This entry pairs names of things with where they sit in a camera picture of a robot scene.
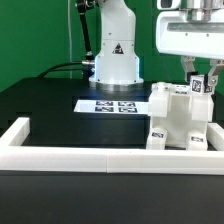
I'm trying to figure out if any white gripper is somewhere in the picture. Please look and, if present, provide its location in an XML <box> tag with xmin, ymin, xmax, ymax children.
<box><xmin>156</xmin><ymin>9</ymin><xmax>224</xmax><ymax>93</ymax></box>

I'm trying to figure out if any white chair back part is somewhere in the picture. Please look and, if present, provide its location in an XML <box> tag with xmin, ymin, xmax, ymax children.
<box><xmin>148</xmin><ymin>82</ymin><xmax>214</xmax><ymax>121</ymax></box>

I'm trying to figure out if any white chair seat part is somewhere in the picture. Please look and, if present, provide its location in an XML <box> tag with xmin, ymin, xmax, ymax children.
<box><xmin>149</xmin><ymin>82</ymin><xmax>211</xmax><ymax>149</ymax></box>

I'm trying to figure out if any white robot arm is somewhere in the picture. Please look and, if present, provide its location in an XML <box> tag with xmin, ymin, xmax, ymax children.
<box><xmin>90</xmin><ymin>0</ymin><xmax>224</xmax><ymax>90</ymax></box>

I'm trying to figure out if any black pole with clamp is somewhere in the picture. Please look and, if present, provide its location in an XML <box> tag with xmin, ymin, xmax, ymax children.
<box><xmin>75</xmin><ymin>0</ymin><xmax>96</xmax><ymax>61</ymax></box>

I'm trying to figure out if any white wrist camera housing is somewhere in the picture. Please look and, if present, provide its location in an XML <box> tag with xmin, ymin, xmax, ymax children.
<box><xmin>157</xmin><ymin>0</ymin><xmax>181</xmax><ymax>10</ymax></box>

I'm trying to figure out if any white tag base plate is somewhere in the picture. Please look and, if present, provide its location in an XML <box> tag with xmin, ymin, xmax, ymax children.
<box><xmin>74</xmin><ymin>100</ymin><xmax>148</xmax><ymax>114</ymax></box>

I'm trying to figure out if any black cable bundle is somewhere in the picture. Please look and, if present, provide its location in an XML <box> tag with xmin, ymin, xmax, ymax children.
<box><xmin>37</xmin><ymin>61</ymin><xmax>91</xmax><ymax>79</ymax></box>

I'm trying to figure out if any white U-shaped frame fence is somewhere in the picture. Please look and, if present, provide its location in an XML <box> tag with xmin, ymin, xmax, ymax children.
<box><xmin>0</xmin><ymin>117</ymin><xmax>224</xmax><ymax>175</ymax></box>

